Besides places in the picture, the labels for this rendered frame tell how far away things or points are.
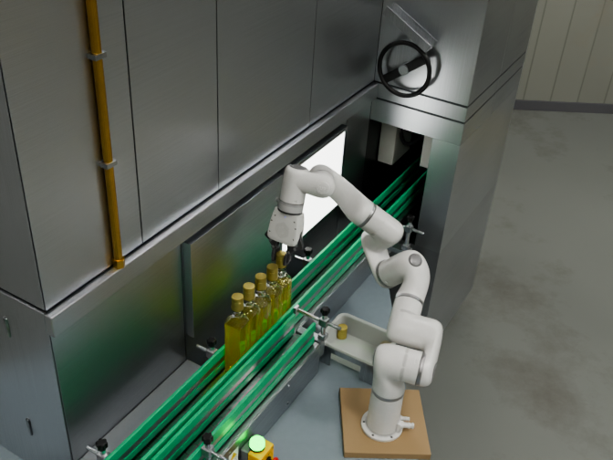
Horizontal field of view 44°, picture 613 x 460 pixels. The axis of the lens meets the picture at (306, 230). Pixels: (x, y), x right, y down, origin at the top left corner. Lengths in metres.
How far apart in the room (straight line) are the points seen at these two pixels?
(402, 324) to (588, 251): 2.72
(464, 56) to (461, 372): 1.60
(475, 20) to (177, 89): 1.19
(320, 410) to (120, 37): 1.29
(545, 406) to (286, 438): 1.65
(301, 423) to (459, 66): 1.33
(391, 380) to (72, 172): 1.04
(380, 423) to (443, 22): 1.36
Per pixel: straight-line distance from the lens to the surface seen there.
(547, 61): 6.28
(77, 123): 1.64
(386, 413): 2.23
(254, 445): 2.17
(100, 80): 1.63
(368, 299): 2.80
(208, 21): 1.91
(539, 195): 5.19
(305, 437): 2.32
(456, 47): 2.73
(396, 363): 2.10
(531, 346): 3.94
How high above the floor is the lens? 2.52
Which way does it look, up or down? 34 degrees down
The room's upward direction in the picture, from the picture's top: 4 degrees clockwise
